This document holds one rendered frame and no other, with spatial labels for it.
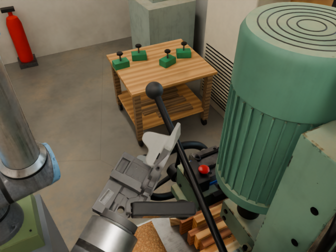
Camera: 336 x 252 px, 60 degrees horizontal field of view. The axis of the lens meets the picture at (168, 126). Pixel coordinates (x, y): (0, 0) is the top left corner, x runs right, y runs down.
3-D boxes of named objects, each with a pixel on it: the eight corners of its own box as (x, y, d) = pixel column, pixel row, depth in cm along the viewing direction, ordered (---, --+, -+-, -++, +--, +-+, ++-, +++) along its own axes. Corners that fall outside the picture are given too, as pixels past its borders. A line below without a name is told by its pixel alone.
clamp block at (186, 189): (213, 167, 99) (216, 149, 93) (237, 197, 90) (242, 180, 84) (175, 183, 94) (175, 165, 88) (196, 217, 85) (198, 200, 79)
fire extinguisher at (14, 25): (35, 57, 327) (16, 3, 286) (38, 65, 314) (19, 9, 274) (18, 61, 321) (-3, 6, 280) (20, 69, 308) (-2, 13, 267)
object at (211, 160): (214, 153, 92) (216, 140, 88) (235, 178, 85) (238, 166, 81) (177, 167, 88) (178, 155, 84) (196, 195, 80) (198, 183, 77)
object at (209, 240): (272, 211, 84) (276, 202, 80) (277, 216, 82) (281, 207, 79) (198, 248, 75) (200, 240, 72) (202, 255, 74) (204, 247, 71)
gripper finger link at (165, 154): (162, 149, 50) (140, 193, 51) (170, 153, 50) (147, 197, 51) (165, 144, 54) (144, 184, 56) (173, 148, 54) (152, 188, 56)
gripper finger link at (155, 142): (153, 112, 50) (130, 157, 52) (184, 128, 50) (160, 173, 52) (156, 110, 54) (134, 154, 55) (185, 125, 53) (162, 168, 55)
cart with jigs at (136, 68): (179, 89, 281) (181, 25, 238) (210, 125, 243) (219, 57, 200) (114, 108, 260) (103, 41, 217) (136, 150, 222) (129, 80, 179)
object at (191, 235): (250, 209, 84) (254, 199, 81) (254, 213, 83) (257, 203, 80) (186, 240, 77) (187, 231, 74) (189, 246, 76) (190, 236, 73)
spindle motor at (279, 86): (264, 135, 66) (309, -8, 45) (326, 193, 55) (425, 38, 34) (198, 161, 61) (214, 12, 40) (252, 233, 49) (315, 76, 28)
